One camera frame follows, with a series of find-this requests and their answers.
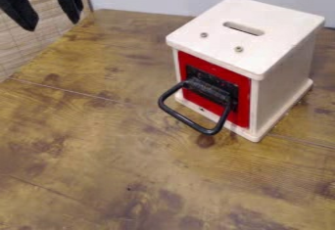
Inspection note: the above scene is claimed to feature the red drawer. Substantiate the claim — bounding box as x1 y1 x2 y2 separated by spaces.
177 51 250 128

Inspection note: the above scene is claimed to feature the black metal drawer handle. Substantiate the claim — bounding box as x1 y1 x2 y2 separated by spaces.
157 65 240 136

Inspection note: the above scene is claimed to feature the white wooden box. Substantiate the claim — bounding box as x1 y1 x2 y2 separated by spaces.
158 0 324 142

